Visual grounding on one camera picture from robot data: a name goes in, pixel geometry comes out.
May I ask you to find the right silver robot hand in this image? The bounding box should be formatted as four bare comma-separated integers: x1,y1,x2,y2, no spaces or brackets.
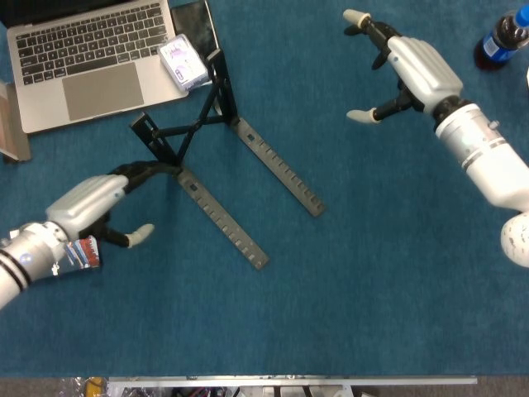
342,8,465,125

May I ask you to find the black tablet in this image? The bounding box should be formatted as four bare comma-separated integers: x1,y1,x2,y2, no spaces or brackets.
170,0,222,84

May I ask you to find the red and blue printed book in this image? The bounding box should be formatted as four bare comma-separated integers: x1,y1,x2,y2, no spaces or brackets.
53,235,102,276

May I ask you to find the teal table cloth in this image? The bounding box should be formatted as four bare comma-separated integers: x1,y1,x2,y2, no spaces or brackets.
0,0,529,378

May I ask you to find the glass jar with amber liquid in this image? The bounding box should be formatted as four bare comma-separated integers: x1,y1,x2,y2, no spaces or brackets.
84,376,108,397

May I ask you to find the grey open laptop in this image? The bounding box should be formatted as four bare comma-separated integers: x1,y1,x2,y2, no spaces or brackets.
0,0,191,134

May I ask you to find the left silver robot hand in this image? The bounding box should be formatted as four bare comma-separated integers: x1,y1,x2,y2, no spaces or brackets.
45,160,183,251

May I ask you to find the wooden block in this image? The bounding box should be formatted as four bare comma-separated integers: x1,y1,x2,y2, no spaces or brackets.
0,80,32,163

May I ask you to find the cola bottle with blue cap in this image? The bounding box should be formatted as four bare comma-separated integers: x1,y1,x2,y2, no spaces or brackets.
474,7,529,72

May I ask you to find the black folding laptop stand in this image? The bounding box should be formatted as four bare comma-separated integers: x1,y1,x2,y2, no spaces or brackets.
128,48,326,271

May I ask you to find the small white card box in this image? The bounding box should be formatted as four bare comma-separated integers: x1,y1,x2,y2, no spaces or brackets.
156,35,210,92

